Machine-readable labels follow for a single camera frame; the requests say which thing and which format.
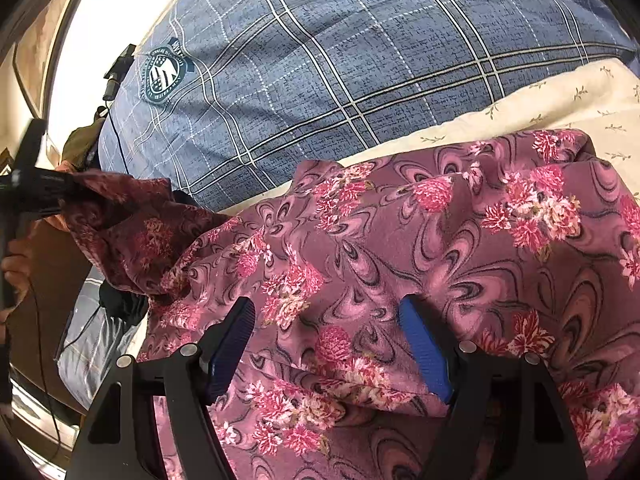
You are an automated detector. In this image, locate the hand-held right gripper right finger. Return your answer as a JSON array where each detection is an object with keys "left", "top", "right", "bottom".
[{"left": 398, "top": 296, "right": 589, "bottom": 480}]

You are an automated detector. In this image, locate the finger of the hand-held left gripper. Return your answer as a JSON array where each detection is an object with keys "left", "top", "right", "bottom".
[{"left": 15, "top": 169, "right": 83, "bottom": 217}]

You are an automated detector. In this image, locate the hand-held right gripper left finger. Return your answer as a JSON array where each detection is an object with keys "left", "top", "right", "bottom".
[{"left": 72, "top": 297, "right": 257, "bottom": 480}]

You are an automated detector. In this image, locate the purple floral garment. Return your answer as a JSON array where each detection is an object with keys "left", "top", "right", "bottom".
[{"left": 60, "top": 129, "right": 640, "bottom": 480}]

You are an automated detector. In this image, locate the person's left hand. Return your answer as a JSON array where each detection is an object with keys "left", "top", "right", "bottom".
[{"left": 0, "top": 252, "right": 34, "bottom": 326}]

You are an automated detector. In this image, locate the brown wooden board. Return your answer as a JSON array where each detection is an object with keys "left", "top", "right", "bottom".
[{"left": 10, "top": 219, "right": 107, "bottom": 376}]

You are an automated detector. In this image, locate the olive green cloth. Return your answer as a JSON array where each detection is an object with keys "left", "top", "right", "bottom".
[{"left": 62, "top": 115, "right": 109, "bottom": 171}]

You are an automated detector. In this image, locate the small black device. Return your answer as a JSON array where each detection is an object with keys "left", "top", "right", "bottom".
[{"left": 102, "top": 44, "right": 137, "bottom": 104}]

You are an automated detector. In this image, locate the cream floral bed sheet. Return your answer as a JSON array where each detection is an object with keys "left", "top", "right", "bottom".
[{"left": 122, "top": 57, "right": 640, "bottom": 361}]

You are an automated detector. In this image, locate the blue plaid quilt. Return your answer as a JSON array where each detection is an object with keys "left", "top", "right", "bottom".
[{"left": 97, "top": 0, "right": 640, "bottom": 211}]

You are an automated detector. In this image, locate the black cable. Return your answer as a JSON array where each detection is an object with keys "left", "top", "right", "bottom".
[
  {"left": 27, "top": 280, "right": 65, "bottom": 461},
  {"left": 101, "top": 104, "right": 124, "bottom": 171}
]

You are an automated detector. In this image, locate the wooden window frame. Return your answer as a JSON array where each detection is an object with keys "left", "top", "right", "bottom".
[{"left": 0, "top": 0, "right": 108, "bottom": 126}]

